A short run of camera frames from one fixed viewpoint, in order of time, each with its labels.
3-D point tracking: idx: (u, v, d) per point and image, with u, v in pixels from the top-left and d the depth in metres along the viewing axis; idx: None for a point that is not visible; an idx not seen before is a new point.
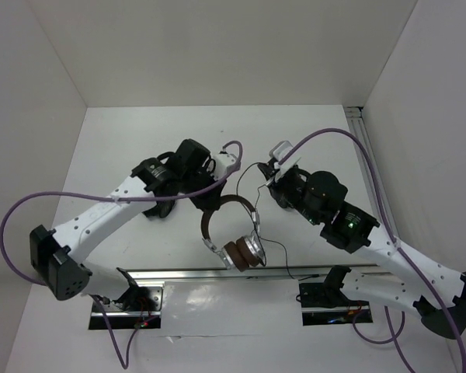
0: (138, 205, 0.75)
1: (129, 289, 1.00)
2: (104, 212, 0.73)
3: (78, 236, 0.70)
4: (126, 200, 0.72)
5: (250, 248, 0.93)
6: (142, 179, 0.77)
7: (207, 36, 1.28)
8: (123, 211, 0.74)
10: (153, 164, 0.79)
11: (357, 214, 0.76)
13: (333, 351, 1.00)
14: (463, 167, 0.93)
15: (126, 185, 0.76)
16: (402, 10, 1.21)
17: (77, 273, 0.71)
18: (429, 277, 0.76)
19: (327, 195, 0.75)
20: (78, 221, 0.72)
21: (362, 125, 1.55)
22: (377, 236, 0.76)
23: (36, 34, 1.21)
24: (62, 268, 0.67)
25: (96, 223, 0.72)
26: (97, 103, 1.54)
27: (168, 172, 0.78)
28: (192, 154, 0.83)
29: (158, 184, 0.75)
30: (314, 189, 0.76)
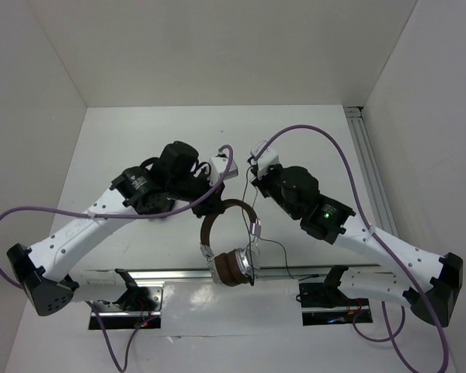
0: (116, 221, 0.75)
1: (128, 291, 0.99)
2: (80, 230, 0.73)
3: (53, 257, 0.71)
4: (102, 217, 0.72)
5: (238, 264, 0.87)
6: (122, 192, 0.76)
7: (207, 35, 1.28)
8: (99, 228, 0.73)
10: (133, 174, 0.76)
11: (333, 205, 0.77)
13: (333, 350, 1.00)
14: (464, 168, 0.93)
15: (105, 199, 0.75)
16: (402, 10, 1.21)
17: (56, 291, 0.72)
18: (405, 260, 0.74)
19: (298, 186, 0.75)
20: (53, 240, 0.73)
21: (362, 125, 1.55)
22: (353, 224, 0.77)
23: (36, 33, 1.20)
24: (37, 289, 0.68)
25: (72, 242, 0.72)
26: (97, 102, 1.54)
27: (150, 183, 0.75)
28: (175, 160, 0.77)
29: (137, 198, 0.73)
30: (286, 183, 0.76)
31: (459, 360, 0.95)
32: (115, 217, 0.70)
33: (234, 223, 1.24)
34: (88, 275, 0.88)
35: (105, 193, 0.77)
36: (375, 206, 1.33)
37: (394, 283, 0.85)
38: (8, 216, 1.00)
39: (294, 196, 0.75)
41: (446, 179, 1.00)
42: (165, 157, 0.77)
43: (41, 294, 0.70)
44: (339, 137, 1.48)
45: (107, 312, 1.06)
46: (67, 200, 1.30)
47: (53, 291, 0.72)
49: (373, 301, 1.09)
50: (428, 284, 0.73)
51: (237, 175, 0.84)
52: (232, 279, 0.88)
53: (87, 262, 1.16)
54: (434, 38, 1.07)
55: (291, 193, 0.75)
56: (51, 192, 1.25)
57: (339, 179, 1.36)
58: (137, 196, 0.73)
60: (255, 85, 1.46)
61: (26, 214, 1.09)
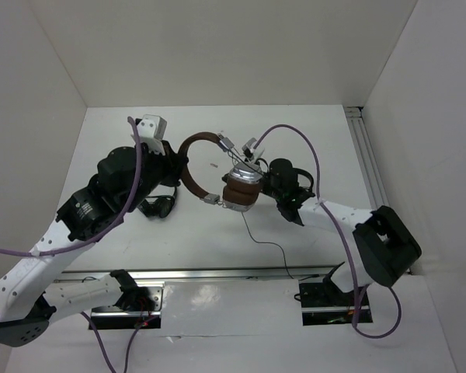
0: (64, 256, 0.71)
1: (128, 291, 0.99)
2: (29, 270, 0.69)
3: (5, 301, 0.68)
4: (48, 255, 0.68)
5: (244, 179, 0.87)
6: (68, 221, 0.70)
7: (207, 36, 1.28)
8: (47, 266, 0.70)
10: (78, 200, 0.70)
11: (304, 194, 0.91)
13: (333, 350, 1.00)
14: (463, 167, 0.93)
15: (50, 233, 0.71)
16: (402, 11, 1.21)
17: (17, 329, 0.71)
18: (339, 215, 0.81)
19: (280, 173, 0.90)
20: (5, 281, 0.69)
21: (362, 126, 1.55)
22: (310, 201, 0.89)
23: (36, 34, 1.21)
24: None
25: (22, 283, 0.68)
26: (97, 103, 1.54)
27: (96, 208, 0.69)
28: (111, 179, 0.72)
29: (85, 228, 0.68)
30: (271, 170, 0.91)
31: (460, 360, 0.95)
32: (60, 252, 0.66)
33: (233, 223, 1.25)
34: (68, 294, 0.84)
35: (51, 226, 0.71)
36: (375, 205, 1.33)
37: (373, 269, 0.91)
38: (8, 217, 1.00)
39: (277, 180, 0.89)
41: (446, 179, 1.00)
42: (102, 176, 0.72)
43: (1, 335, 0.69)
44: (340, 137, 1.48)
45: (107, 313, 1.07)
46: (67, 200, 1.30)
47: (14, 331, 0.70)
49: (373, 301, 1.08)
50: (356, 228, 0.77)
51: (162, 119, 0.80)
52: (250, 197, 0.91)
53: (88, 263, 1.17)
54: (435, 38, 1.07)
55: (275, 179, 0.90)
56: (51, 192, 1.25)
57: (339, 179, 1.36)
58: (83, 227, 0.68)
60: (255, 85, 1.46)
61: (25, 214, 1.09)
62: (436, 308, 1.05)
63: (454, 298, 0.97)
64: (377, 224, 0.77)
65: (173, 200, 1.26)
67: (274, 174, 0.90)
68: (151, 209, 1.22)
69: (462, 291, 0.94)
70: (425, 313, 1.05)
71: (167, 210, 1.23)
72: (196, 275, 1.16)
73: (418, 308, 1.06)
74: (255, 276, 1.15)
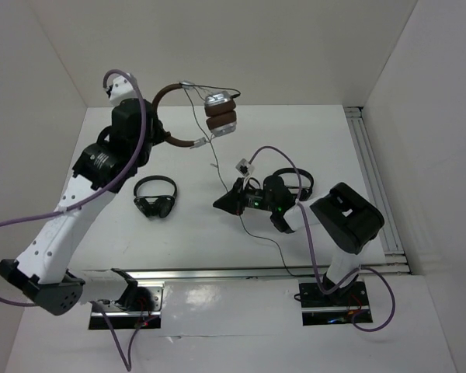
0: (90, 208, 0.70)
1: (127, 289, 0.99)
2: (58, 228, 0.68)
3: (43, 262, 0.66)
4: (76, 207, 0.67)
5: (218, 99, 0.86)
6: (86, 176, 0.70)
7: (208, 35, 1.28)
8: (78, 220, 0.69)
10: (92, 152, 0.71)
11: None
13: (333, 350, 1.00)
14: (462, 168, 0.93)
15: (71, 189, 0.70)
16: (402, 11, 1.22)
17: (58, 292, 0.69)
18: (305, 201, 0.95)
19: (272, 190, 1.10)
20: (36, 245, 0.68)
21: (362, 126, 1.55)
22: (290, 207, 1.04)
23: (36, 33, 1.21)
24: (39, 297, 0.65)
25: (55, 242, 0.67)
26: (96, 102, 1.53)
27: (110, 158, 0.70)
28: (126, 123, 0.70)
29: (106, 176, 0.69)
30: (266, 186, 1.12)
31: (460, 360, 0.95)
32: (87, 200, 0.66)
33: (233, 223, 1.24)
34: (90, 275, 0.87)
35: (70, 183, 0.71)
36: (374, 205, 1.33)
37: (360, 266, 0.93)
38: (8, 216, 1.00)
39: (270, 195, 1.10)
41: (446, 179, 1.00)
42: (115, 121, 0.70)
43: (46, 299, 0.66)
44: (339, 136, 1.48)
45: (107, 312, 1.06)
46: None
47: (56, 293, 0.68)
49: (373, 301, 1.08)
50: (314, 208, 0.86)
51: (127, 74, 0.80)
52: (234, 114, 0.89)
53: (87, 263, 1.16)
54: (435, 38, 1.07)
55: (268, 194, 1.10)
56: (51, 192, 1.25)
57: (339, 179, 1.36)
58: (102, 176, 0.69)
60: (255, 84, 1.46)
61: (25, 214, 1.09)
62: (436, 308, 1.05)
63: (453, 298, 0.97)
64: (340, 203, 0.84)
65: (173, 199, 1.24)
67: (269, 190, 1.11)
68: (151, 210, 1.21)
69: (462, 292, 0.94)
70: (424, 313, 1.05)
71: (167, 210, 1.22)
72: (196, 276, 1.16)
73: (418, 309, 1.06)
74: (255, 276, 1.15)
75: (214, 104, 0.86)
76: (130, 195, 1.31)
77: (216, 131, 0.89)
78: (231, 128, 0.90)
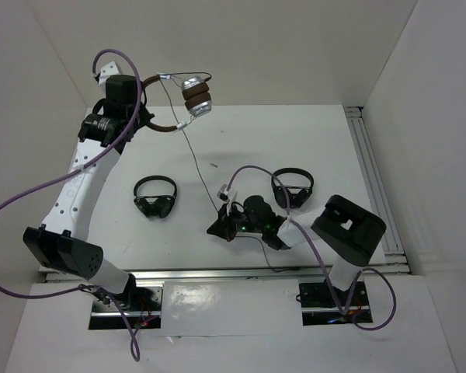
0: (102, 165, 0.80)
1: (128, 283, 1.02)
2: (78, 186, 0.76)
3: (71, 217, 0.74)
4: (92, 164, 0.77)
5: (192, 83, 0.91)
6: (92, 138, 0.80)
7: (208, 35, 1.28)
8: (94, 177, 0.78)
10: (95, 120, 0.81)
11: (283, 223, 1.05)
13: (333, 350, 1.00)
14: (462, 167, 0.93)
15: (82, 151, 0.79)
16: (401, 12, 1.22)
17: (86, 248, 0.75)
18: (302, 220, 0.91)
19: (254, 210, 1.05)
20: (60, 206, 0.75)
21: (362, 126, 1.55)
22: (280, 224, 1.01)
23: (36, 33, 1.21)
24: (75, 249, 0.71)
25: (78, 197, 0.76)
26: (96, 102, 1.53)
27: (111, 121, 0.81)
28: (121, 91, 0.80)
29: (110, 135, 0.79)
30: (247, 207, 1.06)
31: (460, 360, 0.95)
32: (100, 157, 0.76)
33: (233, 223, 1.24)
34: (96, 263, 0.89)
35: (79, 148, 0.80)
36: (374, 206, 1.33)
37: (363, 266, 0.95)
38: (8, 216, 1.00)
39: (255, 217, 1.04)
41: (446, 178, 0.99)
42: (110, 89, 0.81)
43: (79, 252, 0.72)
44: (339, 136, 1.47)
45: (106, 313, 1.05)
46: None
47: (85, 249, 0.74)
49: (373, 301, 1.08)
50: None
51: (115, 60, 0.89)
52: (207, 92, 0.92)
53: None
54: (434, 38, 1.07)
55: (251, 215, 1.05)
56: (51, 192, 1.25)
57: (339, 179, 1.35)
58: (107, 134, 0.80)
60: (255, 84, 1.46)
61: (26, 213, 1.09)
62: (436, 308, 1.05)
63: (453, 298, 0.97)
64: (337, 214, 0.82)
65: (173, 199, 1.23)
67: (251, 211, 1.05)
68: (151, 210, 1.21)
69: (461, 292, 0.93)
70: (424, 312, 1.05)
71: (167, 210, 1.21)
72: (178, 276, 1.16)
73: (418, 309, 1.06)
74: (255, 276, 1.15)
75: (189, 87, 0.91)
76: (130, 195, 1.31)
77: (193, 113, 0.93)
78: (206, 107, 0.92)
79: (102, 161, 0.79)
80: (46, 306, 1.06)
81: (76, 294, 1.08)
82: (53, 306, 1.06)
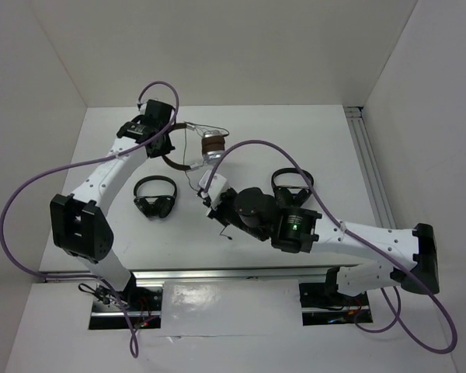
0: (133, 159, 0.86)
1: (129, 283, 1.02)
2: (110, 168, 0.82)
3: (98, 191, 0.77)
4: (126, 153, 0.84)
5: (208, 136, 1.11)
6: (127, 137, 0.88)
7: (208, 35, 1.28)
8: (125, 165, 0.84)
10: (131, 125, 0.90)
11: (299, 215, 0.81)
13: (335, 351, 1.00)
14: (462, 167, 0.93)
15: (117, 145, 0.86)
16: (402, 12, 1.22)
17: (102, 227, 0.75)
18: (384, 245, 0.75)
19: (256, 210, 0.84)
20: (90, 181, 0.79)
21: (362, 126, 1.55)
22: (323, 228, 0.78)
23: (36, 33, 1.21)
24: (95, 221, 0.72)
25: (107, 177, 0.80)
26: (96, 102, 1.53)
27: (145, 127, 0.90)
28: (159, 109, 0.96)
29: (146, 137, 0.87)
30: (244, 210, 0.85)
31: (460, 360, 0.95)
32: (137, 147, 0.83)
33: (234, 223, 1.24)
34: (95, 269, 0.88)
35: (114, 143, 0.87)
36: (374, 206, 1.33)
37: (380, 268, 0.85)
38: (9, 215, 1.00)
39: (257, 217, 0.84)
41: (447, 178, 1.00)
42: (151, 109, 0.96)
43: (97, 227, 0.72)
44: (340, 137, 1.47)
45: (107, 312, 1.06)
46: None
47: (102, 225, 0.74)
49: (373, 301, 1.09)
50: (412, 263, 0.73)
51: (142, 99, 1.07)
52: (221, 141, 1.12)
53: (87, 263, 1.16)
54: (435, 38, 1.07)
55: (252, 217, 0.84)
56: (52, 192, 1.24)
57: (339, 179, 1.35)
58: (144, 135, 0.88)
60: (255, 84, 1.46)
61: (26, 213, 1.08)
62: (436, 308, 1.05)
63: (453, 299, 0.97)
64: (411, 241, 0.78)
65: (173, 199, 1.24)
67: (250, 212, 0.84)
68: (151, 209, 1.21)
69: (461, 292, 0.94)
70: (424, 313, 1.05)
71: (167, 210, 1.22)
72: (177, 275, 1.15)
73: (417, 309, 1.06)
74: (255, 276, 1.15)
75: (208, 137, 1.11)
76: (131, 195, 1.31)
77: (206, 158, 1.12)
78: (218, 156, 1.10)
79: (134, 154, 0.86)
80: (46, 305, 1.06)
81: (76, 295, 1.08)
82: (53, 306, 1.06)
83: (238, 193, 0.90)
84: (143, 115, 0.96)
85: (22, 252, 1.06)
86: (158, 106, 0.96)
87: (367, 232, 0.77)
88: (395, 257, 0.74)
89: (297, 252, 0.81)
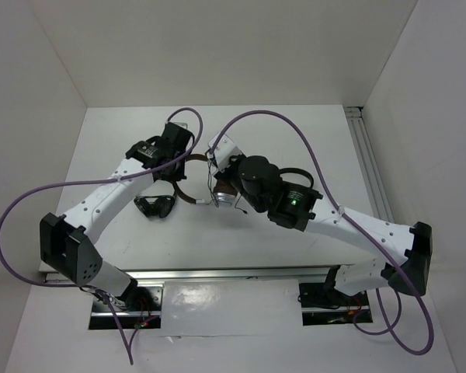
0: (136, 184, 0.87)
1: (129, 285, 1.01)
2: (109, 191, 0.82)
3: (90, 216, 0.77)
4: (128, 178, 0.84)
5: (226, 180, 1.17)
6: (137, 159, 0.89)
7: (208, 35, 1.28)
8: (125, 189, 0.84)
10: (144, 146, 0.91)
11: (299, 193, 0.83)
13: (334, 351, 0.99)
14: (462, 166, 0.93)
15: (124, 166, 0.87)
16: (402, 12, 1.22)
17: (88, 253, 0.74)
18: (377, 236, 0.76)
19: (258, 176, 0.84)
20: (85, 203, 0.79)
21: (362, 126, 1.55)
22: (322, 210, 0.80)
23: (36, 33, 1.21)
24: (79, 249, 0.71)
25: (104, 202, 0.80)
26: (96, 102, 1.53)
27: (156, 151, 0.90)
28: (178, 134, 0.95)
29: (153, 162, 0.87)
30: (245, 175, 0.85)
31: (460, 360, 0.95)
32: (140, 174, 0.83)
33: (234, 223, 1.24)
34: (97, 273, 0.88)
35: (123, 163, 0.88)
36: (374, 205, 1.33)
37: (374, 266, 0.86)
38: (9, 216, 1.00)
39: (257, 186, 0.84)
41: (447, 178, 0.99)
42: (169, 133, 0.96)
43: (81, 253, 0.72)
44: (339, 137, 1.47)
45: (107, 312, 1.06)
46: (67, 200, 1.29)
47: (88, 252, 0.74)
49: (373, 301, 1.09)
50: (402, 256, 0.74)
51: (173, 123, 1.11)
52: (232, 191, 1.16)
53: None
54: (435, 38, 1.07)
55: (253, 184, 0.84)
56: (52, 192, 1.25)
57: (339, 179, 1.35)
58: (152, 160, 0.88)
60: (255, 84, 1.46)
61: (26, 214, 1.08)
62: (436, 308, 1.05)
63: (453, 298, 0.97)
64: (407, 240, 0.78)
65: (173, 199, 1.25)
67: (252, 178, 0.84)
68: (151, 209, 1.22)
69: (461, 292, 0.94)
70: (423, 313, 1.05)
71: (167, 210, 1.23)
72: (184, 276, 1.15)
73: (417, 309, 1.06)
74: (255, 276, 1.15)
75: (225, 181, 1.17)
76: None
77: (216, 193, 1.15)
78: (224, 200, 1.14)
79: (137, 179, 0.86)
80: (46, 306, 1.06)
81: (76, 295, 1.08)
82: (53, 306, 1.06)
83: (245, 159, 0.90)
84: (159, 137, 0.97)
85: (22, 252, 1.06)
86: (179, 130, 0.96)
87: (364, 219, 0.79)
88: (387, 249, 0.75)
89: (292, 226, 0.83)
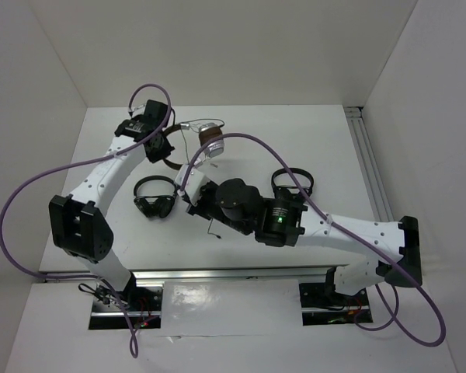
0: (133, 157, 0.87)
1: (127, 284, 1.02)
2: (109, 168, 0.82)
3: (97, 193, 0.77)
4: (123, 153, 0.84)
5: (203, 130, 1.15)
6: (126, 136, 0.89)
7: (208, 35, 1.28)
8: (123, 164, 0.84)
10: (130, 123, 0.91)
11: (284, 208, 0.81)
13: (335, 351, 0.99)
14: (462, 166, 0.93)
15: (116, 143, 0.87)
16: (402, 12, 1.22)
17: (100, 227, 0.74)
18: (370, 238, 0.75)
19: (238, 200, 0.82)
20: (88, 181, 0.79)
21: (362, 126, 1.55)
22: (309, 221, 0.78)
23: (36, 33, 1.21)
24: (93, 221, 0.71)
25: (106, 178, 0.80)
26: (96, 102, 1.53)
27: (144, 126, 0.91)
28: (159, 109, 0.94)
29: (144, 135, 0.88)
30: (225, 202, 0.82)
31: (460, 360, 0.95)
32: (135, 146, 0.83)
33: None
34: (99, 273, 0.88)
35: (114, 141, 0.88)
36: (374, 206, 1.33)
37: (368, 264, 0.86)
38: (8, 215, 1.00)
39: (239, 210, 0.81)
41: (447, 178, 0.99)
42: (151, 107, 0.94)
43: (95, 225, 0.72)
44: (339, 137, 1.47)
45: (107, 313, 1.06)
46: None
47: (101, 224, 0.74)
49: (373, 301, 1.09)
50: (398, 255, 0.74)
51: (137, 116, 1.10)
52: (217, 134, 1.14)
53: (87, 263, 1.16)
54: (435, 38, 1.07)
55: (236, 210, 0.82)
56: (52, 192, 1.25)
57: (339, 179, 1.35)
58: (142, 134, 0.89)
60: (255, 84, 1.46)
61: (26, 214, 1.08)
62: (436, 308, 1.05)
63: (453, 298, 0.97)
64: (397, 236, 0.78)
65: (173, 199, 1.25)
67: (232, 203, 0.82)
68: (151, 209, 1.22)
69: (460, 292, 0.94)
70: (423, 313, 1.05)
71: (167, 210, 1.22)
72: (178, 276, 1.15)
73: (417, 309, 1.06)
74: (255, 276, 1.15)
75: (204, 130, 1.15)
76: (131, 196, 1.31)
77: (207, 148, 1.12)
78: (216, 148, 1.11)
79: (133, 152, 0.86)
80: (46, 306, 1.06)
81: (76, 295, 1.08)
82: (53, 307, 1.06)
83: (219, 188, 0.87)
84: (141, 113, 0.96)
85: (22, 252, 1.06)
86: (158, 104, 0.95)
87: (352, 224, 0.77)
88: (382, 250, 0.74)
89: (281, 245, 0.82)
